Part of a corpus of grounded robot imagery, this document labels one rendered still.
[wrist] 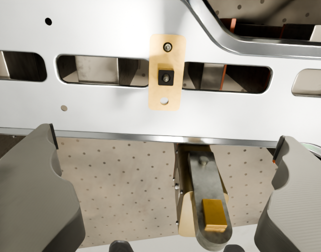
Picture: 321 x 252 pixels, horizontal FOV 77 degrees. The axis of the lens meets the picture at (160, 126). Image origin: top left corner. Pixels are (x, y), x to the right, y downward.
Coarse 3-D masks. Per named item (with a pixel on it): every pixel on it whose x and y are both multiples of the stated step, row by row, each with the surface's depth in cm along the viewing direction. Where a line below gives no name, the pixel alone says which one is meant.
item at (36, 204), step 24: (24, 144) 9; (48, 144) 9; (0, 168) 8; (24, 168) 8; (48, 168) 8; (0, 192) 7; (24, 192) 7; (48, 192) 7; (72, 192) 7; (0, 216) 6; (24, 216) 6; (48, 216) 6; (72, 216) 6; (0, 240) 5; (24, 240) 5; (48, 240) 5; (72, 240) 6
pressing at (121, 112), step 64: (0, 0) 19; (64, 0) 19; (128, 0) 19; (192, 0) 19; (256, 64) 22; (320, 64) 22; (0, 128) 26; (64, 128) 26; (128, 128) 26; (192, 128) 26; (256, 128) 26; (320, 128) 26
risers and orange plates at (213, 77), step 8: (224, 24) 38; (232, 24) 35; (232, 32) 36; (192, 64) 46; (200, 64) 37; (208, 64) 34; (216, 64) 34; (224, 64) 38; (192, 72) 45; (200, 72) 37; (208, 72) 35; (216, 72) 35; (224, 72) 39; (192, 80) 45; (200, 80) 36; (208, 80) 36; (216, 80) 36; (200, 88) 37; (208, 88) 36; (216, 88) 36
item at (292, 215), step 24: (288, 144) 10; (288, 168) 9; (312, 168) 9; (288, 192) 7; (312, 192) 8; (264, 216) 7; (288, 216) 7; (312, 216) 7; (264, 240) 7; (288, 240) 6; (312, 240) 6
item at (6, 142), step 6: (0, 138) 37; (6, 138) 39; (12, 138) 41; (18, 138) 42; (0, 144) 38; (6, 144) 39; (12, 144) 41; (0, 150) 38; (6, 150) 39; (0, 156) 38
